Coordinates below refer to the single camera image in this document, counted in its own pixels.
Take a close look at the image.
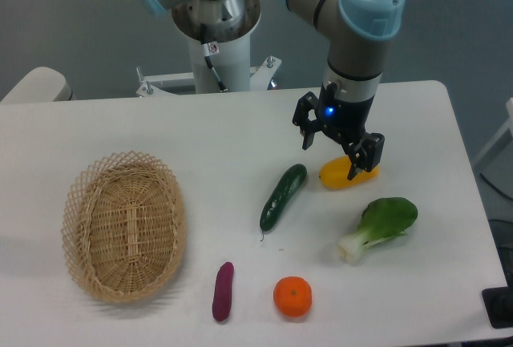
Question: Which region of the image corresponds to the orange tangerine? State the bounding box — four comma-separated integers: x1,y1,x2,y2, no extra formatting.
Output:
273,276,313,317

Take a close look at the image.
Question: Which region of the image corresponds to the purple sweet potato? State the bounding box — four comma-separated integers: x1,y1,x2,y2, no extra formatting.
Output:
212,261,234,322

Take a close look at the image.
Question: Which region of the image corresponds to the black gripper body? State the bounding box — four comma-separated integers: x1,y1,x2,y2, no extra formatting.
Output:
318,84,374,145

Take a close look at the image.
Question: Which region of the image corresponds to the green bok choy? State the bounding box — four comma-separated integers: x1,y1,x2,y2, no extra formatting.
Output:
337,197,418,264

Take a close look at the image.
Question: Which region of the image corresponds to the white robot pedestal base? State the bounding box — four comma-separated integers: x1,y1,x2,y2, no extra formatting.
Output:
136,0,281,97

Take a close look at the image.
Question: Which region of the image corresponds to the white chair armrest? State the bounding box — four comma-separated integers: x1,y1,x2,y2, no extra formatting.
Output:
1,67,76,104

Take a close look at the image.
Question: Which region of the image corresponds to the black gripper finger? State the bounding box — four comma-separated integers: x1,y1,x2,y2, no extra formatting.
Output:
342,132,385,180
292,91,321,150

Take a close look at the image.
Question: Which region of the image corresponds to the green cucumber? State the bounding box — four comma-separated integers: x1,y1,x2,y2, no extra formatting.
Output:
259,163,308,240

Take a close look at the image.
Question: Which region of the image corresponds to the black device at table edge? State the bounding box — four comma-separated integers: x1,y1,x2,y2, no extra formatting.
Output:
482,286,512,329

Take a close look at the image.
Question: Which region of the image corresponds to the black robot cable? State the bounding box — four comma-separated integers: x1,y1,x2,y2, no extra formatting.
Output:
199,22,229,94

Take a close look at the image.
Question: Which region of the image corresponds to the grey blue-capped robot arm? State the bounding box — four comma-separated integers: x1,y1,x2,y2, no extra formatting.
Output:
140,0,406,178

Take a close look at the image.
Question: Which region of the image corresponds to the yellow bell pepper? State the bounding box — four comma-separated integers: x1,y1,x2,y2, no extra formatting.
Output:
319,156,380,190

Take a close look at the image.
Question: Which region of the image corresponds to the woven wicker basket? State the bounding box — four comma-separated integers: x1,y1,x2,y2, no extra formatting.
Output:
61,151,186,304

